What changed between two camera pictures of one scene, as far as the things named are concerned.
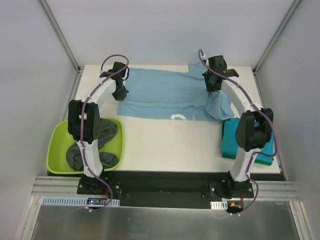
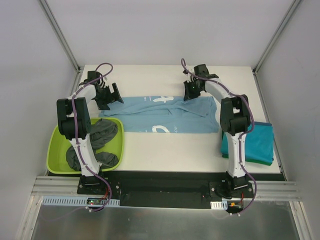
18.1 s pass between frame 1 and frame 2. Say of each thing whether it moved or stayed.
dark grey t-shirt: stayed
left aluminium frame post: stayed
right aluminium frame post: stayed
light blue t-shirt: moved
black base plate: stayed
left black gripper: moved
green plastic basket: stayed
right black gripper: moved
